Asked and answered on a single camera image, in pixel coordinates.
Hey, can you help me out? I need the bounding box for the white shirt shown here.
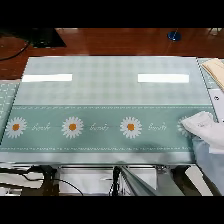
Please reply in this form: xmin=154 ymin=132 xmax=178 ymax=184
xmin=180 ymin=111 xmax=224 ymax=155

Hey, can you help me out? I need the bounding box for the beige garment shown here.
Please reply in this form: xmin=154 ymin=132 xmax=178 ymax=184
xmin=200 ymin=58 xmax=224 ymax=91

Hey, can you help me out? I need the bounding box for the light blue garment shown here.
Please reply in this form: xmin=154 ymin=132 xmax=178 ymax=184
xmin=191 ymin=137 xmax=224 ymax=196

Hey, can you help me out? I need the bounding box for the black cable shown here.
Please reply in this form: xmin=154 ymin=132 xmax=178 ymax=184
xmin=109 ymin=166 xmax=122 ymax=197
xmin=49 ymin=177 xmax=85 ymax=197

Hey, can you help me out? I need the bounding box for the silver frame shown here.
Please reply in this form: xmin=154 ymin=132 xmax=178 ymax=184
xmin=0 ymin=161 xmax=224 ymax=197

